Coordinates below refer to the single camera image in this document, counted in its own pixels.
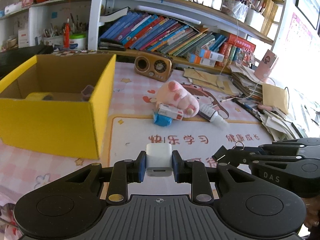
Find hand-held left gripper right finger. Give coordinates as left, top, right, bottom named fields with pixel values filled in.
left=172, top=150, right=260, bottom=204

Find white wipes pack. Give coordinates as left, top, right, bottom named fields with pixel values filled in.
left=4, top=2, right=22, bottom=14

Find white charger adapter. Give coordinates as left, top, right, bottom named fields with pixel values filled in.
left=145, top=144, right=173, bottom=177

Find white storage container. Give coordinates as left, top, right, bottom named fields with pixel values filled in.
left=245, top=6, right=265, bottom=30

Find pile of papers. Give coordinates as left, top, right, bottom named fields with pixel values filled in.
left=230, top=62, right=320, bottom=143

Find black framed mirror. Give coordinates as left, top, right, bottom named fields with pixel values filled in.
left=189, top=0, right=223, bottom=11

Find flat brown paper sheets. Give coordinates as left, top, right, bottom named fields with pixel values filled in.
left=184, top=67, right=240, bottom=95

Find small white red box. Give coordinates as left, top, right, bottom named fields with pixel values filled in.
left=157, top=103, right=184, bottom=120

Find pink card box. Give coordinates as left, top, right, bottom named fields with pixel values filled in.
left=254, top=49, right=279, bottom=78

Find white cable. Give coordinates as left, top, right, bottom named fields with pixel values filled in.
left=220, top=10, right=275, bottom=100

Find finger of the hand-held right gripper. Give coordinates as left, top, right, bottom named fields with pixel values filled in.
left=259, top=137, right=320, bottom=157
left=231, top=147, right=303, bottom=167

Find white box red label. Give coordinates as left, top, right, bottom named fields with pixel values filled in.
left=18, top=29, right=30, bottom=48

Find white jar green lid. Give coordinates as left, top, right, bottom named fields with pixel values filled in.
left=69, top=33, right=87, bottom=50

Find brown retro radio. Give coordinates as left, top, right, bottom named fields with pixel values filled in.
left=134, top=56, right=173, bottom=82

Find black framed picture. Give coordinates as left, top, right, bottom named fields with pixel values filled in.
left=295, top=0, right=320, bottom=34

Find yellow cardboard box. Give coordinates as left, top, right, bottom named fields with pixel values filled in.
left=0, top=54, right=117, bottom=160

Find black keyboard piano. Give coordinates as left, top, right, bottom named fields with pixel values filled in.
left=0, top=45, right=54, bottom=79

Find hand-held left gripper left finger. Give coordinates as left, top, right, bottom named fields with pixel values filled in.
left=59, top=150, right=147, bottom=204

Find pink wall poster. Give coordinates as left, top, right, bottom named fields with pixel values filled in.
left=287, top=12, right=313, bottom=48

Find white glue bottle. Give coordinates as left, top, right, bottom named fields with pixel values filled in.
left=199, top=104, right=229, bottom=128

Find printed white desk mat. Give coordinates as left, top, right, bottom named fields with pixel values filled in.
left=101, top=114, right=275, bottom=195

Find black binder clip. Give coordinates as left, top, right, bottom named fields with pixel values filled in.
left=212, top=141, right=247, bottom=164

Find row of slanted books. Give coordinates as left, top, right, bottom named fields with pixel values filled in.
left=100, top=11, right=227, bottom=58

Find pink patterned bag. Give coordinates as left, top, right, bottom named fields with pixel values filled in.
left=0, top=197, right=23, bottom=240

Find yellow tape roll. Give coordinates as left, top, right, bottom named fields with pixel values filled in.
left=25, top=92, right=54, bottom=101

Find red book set box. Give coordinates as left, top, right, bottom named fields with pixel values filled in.
left=220, top=33, right=257, bottom=63

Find black pen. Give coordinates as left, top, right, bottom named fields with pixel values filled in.
left=232, top=99, right=263, bottom=122

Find pink plush pig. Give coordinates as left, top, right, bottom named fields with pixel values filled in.
left=153, top=80, right=200, bottom=117

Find pen holder with pens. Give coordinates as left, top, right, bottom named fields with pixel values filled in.
left=42, top=14, right=88, bottom=47

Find white bookshelf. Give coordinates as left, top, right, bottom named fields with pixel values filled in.
left=0, top=0, right=285, bottom=75

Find small blue packet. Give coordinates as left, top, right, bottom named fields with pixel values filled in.
left=152, top=112, right=173, bottom=127

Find brown paper envelope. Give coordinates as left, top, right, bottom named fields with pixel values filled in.
left=262, top=83, right=290, bottom=114

